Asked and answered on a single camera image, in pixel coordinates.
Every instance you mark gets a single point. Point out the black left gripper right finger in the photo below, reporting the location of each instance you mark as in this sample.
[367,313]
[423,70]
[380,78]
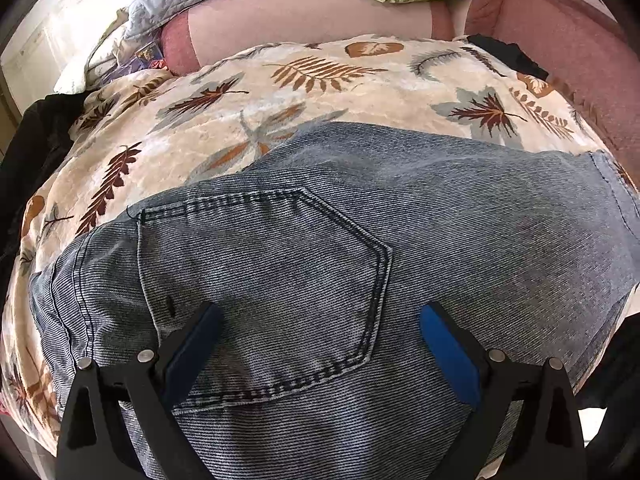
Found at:
[457,353]

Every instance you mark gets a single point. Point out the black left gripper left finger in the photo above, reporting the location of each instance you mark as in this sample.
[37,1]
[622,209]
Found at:
[183,355]

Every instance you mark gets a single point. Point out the grey-blue denim pants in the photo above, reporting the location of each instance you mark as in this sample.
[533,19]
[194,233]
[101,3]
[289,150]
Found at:
[320,256]

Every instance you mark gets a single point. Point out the black clothing pile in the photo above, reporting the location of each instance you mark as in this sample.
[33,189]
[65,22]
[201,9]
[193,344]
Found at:
[41,142]

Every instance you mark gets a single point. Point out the cream leaf-print fleece blanket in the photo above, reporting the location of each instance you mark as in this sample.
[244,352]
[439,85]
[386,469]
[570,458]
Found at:
[150,131]

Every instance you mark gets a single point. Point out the white cloth behind sofa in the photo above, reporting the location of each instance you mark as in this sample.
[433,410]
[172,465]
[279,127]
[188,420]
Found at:
[113,56]

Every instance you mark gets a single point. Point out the black garment at sofa corner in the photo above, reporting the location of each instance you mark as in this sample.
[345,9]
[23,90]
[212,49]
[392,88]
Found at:
[510,54]

